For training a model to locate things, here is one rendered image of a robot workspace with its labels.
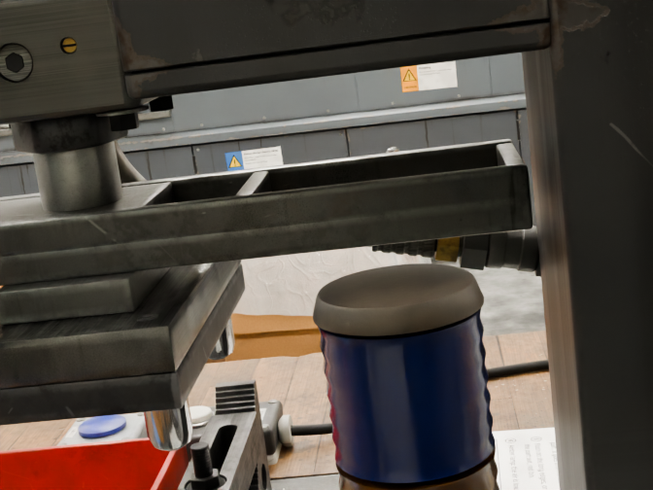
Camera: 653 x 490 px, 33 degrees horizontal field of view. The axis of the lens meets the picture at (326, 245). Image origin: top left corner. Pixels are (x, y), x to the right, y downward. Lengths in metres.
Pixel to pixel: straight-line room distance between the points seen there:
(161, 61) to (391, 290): 0.22
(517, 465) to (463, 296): 0.62
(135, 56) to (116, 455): 0.46
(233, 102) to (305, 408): 4.12
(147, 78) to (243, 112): 4.64
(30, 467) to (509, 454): 0.36
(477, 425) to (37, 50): 0.28
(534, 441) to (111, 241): 0.49
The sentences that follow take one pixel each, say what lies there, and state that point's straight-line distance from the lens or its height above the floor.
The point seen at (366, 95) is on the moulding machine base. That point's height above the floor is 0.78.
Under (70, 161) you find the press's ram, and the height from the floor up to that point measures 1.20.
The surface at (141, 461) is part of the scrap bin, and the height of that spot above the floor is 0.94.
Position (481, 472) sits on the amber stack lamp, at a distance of 0.26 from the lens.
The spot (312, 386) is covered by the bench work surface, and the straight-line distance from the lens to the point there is 1.07.
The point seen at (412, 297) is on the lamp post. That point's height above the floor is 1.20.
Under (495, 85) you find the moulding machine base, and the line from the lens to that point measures 4.96.
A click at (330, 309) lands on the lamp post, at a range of 0.25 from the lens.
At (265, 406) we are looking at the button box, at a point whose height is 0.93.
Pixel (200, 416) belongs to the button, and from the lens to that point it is 0.93.
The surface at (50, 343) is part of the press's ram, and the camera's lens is 0.47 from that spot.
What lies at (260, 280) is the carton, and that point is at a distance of 2.80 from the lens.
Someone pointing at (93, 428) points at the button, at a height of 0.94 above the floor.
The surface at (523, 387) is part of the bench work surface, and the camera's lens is 1.01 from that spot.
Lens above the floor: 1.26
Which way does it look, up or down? 13 degrees down
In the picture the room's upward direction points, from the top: 7 degrees counter-clockwise
